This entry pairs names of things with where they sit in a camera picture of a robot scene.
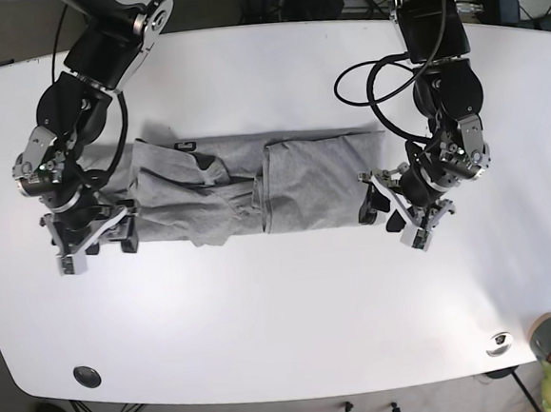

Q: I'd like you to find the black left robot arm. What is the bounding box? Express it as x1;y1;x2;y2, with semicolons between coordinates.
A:
358;0;490;251

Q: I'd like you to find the black table grommet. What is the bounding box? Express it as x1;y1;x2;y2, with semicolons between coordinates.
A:
72;365;102;389

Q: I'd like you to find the silver table grommet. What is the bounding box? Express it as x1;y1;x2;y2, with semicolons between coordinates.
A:
485;331;513;358

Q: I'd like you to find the grey T-shirt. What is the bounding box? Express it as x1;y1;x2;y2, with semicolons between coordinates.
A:
116;119;398;255

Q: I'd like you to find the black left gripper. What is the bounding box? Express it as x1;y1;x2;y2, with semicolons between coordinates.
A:
358;119;491;252

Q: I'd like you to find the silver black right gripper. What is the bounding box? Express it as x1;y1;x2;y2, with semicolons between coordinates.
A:
12;145;139;276

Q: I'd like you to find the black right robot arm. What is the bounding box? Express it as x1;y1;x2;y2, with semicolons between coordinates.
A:
12;0;174;276

